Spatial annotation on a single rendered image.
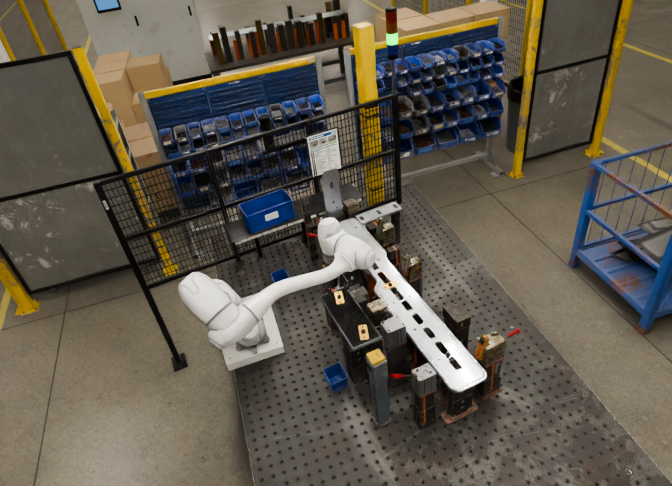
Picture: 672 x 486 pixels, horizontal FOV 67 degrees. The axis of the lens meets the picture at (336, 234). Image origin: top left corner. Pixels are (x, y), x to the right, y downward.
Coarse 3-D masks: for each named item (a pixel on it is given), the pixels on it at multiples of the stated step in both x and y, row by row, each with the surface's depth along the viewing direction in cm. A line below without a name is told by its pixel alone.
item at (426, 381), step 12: (420, 372) 216; (432, 372) 215; (420, 384) 214; (432, 384) 218; (420, 396) 219; (432, 396) 224; (420, 408) 226; (432, 408) 229; (420, 420) 230; (432, 420) 234
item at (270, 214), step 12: (276, 192) 325; (240, 204) 318; (252, 204) 322; (264, 204) 326; (276, 204) 330; (288, 204) 315; (252, 216) 307; (264, 216) 311; (276, 216) 315; (288, 216) 320; (252, 228) 312; (264, 228) 316
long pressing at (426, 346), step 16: (352, 224) 314; (368, 240) 300; (384, 256) 287; (384, 272) 276; (400, 288) 265; (400, 304) 256; (416, 304) 255; (432, 320) 246; (416, 336) 239; (448, 336) 237; (432, 352) 231; (464, 352) 229; (448, 368) 223; (464, 368) 222; (480, 368) 221; (448, 384) 216; (464, 384) 215
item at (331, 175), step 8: (336, 168) 304; (328, 176) 305; (336, 176) 307; (328, 184) 308; (336, 184) 311; (328, 192) 311; (336, 192) 314; (328, 200) 314; (336, 200) 317; (328, 208) 318; (336, 208) 320
